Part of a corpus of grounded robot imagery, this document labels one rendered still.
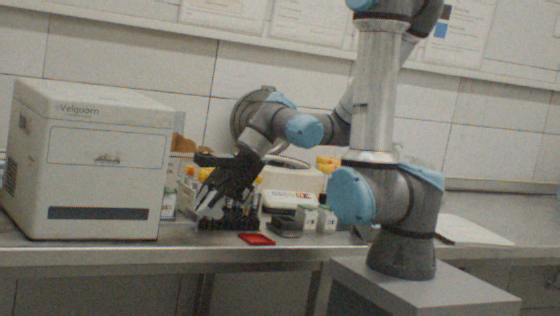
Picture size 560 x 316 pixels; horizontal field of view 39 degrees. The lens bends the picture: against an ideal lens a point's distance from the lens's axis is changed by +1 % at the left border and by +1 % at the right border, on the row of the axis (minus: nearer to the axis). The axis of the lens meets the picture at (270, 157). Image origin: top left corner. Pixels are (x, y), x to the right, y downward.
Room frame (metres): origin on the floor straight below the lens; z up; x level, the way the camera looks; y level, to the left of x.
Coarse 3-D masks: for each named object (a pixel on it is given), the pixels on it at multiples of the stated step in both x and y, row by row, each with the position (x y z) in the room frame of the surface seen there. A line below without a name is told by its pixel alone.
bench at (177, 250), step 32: (448, 192) 2.98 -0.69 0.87; (480, 192) 3.10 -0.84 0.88; (544, 192) 3.32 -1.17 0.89; (0, 224) 1.62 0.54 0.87; (480, 224) 2.48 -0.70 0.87; (512, 224) 2.57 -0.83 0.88; (544, 224) 2.67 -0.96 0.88; (0, 256) 1.47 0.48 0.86; (32, 256) 1.50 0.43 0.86; (64, 256) 1.54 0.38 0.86; (96, 256) 1.57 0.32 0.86; (128, 256) 1.61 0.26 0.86; (160, 256) 1.65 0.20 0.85; (192, 256) 1.69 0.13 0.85; (224, 256) 1.74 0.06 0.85; (256, 256) 1.79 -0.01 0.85; (288, 256) 1.83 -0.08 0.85; (320, 256) 1.89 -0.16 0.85; (352, 256) 1.94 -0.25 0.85; (448, 256) 2.12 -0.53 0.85; (480, 256) 2.19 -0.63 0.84; (512, 256) 2.26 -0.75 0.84; (544, 256) 2.33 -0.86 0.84; (320, 288) 1.93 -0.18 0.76
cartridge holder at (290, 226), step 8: (272, 216) 1.97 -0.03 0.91; (280, 216) 1.98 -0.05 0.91; (288, 216) 1.98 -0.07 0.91; (272, 224) 1.96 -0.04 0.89; (280, 224) 1.93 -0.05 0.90; (288, 224) 1.93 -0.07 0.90; (296, 224) 1.94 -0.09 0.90; (280, 232) 1.92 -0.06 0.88; (288, 232) 1.91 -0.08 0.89; (296, 232) 1.93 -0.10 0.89
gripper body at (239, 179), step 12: (240, 144) 1.82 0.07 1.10; (240, 156) 1.83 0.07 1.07; (252, 156) 1.81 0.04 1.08; (216, 168) 1.83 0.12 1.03; (228, 168) 1.80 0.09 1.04; (240, 168) 1.82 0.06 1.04; (252, 168) 1.84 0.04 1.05; (216, 180) 1.80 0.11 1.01; (228, 180) 1.79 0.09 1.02; (240, 180) 1.80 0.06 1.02; (252, 180) 1.84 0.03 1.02; (228, 192) 1.80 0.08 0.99; (240, 192) 1.82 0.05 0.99
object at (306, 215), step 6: (300, 204) 2.01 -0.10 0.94; (306, 204) 2.02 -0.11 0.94; (300, 210) 2.00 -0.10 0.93; (306, 210) 1.98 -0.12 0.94; (312, 210) 1.99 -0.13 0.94; (300, 216) 1.99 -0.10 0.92; (306, 216) 1.98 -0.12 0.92; (312, 216) 1.99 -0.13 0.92; (300, 222) 1.99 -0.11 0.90; (306, 222) 1.98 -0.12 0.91; (312, 222) 1.99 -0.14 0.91; (300, 228) 1.98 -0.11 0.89; (306, 228) 1.98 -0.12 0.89; (312, 228) 1.99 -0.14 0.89
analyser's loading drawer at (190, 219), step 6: (174, 210) 1.73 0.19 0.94; (186, 210) 1.80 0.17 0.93; (192, 210) 1.78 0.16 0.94; (174, 216) 1.73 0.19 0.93; (180, 216) 1.79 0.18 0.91; (186, 216) 1.79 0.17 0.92; (192, 216) 1.77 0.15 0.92; (198, 216) 1.75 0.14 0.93; (162, 222) 1.71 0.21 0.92; (168, 222) 1.72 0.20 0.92; (174, 222) 1.72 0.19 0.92; (180, 222) 1.73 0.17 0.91; (186, 222) 1.74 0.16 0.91; (192, 222) 1.75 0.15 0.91; (198, 222) 1.75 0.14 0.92; (192, 228) 1.76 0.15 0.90
